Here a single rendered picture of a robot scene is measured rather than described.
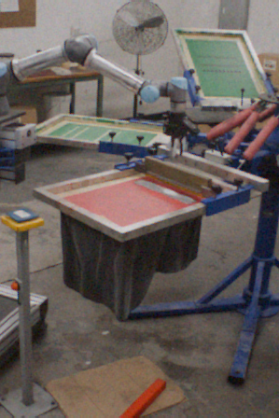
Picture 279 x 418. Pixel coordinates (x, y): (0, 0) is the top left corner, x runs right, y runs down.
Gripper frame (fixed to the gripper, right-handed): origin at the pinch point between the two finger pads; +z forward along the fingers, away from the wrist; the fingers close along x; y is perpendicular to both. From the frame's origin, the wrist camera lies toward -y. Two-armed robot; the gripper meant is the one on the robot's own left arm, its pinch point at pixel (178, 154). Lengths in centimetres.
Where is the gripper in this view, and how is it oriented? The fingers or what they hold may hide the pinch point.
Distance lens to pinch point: 284.3
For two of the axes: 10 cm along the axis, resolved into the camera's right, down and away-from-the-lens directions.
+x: -7.2, 2.2, -6.6
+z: -0.4, 9.3, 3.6
